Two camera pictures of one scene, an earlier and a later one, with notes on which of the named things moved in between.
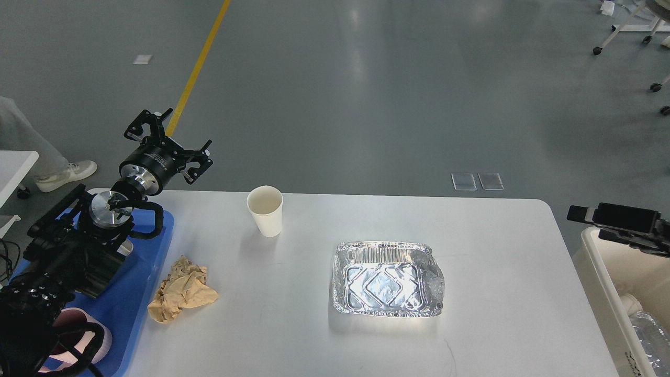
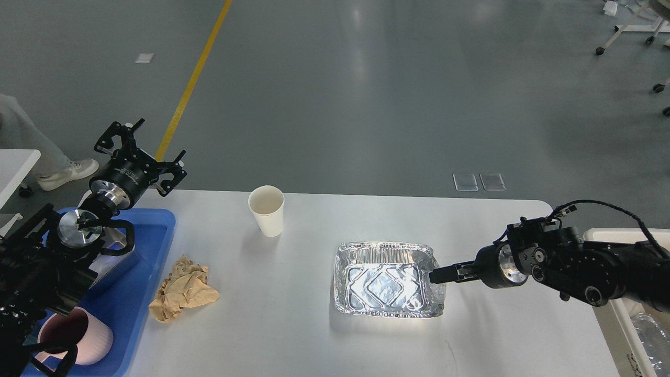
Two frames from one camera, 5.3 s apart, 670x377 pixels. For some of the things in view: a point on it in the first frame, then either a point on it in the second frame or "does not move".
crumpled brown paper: (185, 287) does not move
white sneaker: (76, 170) does not move
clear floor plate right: (491, 181) does not move
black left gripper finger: (149, 129) to (126, 133)
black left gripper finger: (202, 156) to (178, 173)
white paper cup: (265, 202) does not move
